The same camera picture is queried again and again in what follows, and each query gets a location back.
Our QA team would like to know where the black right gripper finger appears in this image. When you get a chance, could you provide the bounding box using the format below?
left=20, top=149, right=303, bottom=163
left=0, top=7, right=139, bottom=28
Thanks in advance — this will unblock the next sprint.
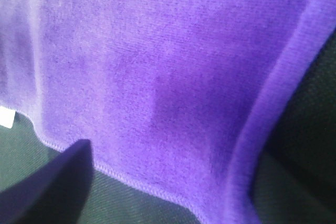
left=1, top=139, right=92, bottom=223

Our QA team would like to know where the purple microfiber towel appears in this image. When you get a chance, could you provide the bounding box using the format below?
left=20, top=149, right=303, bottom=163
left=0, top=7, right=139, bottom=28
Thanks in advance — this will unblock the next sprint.
left=1, top=0, right=335, bottom=223

